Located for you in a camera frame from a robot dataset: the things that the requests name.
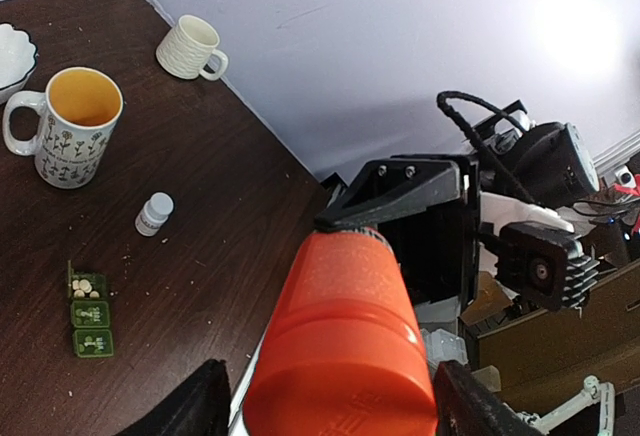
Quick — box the green pill organizer box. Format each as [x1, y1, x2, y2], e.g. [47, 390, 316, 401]
[67, 260, 115, 359]

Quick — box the cream ribbed mug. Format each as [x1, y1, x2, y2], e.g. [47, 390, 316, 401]
[155, 15, 229, 81]

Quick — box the orange pill bottle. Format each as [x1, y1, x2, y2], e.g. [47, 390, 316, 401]
[243, 227, 438, 435]

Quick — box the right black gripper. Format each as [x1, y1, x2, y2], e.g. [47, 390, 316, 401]
[314, 154, 480, 326]

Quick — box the white scalloped bowl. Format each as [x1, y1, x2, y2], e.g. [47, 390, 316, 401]
[0, 23, 38, 105]

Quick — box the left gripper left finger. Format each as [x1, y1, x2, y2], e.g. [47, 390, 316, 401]
[118, 359, 231, 436]

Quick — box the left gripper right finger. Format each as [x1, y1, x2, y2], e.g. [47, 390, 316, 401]
[433, 360, 541, 436]

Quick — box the white labelled pill bottle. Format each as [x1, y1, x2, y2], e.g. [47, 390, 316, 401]
[134, 192, 174, 237]

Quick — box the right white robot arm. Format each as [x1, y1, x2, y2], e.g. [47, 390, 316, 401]
[315, 94, 599, 314]

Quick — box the patterned mug orange inside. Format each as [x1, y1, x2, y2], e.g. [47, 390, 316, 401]
[2, 67, 124, 190]

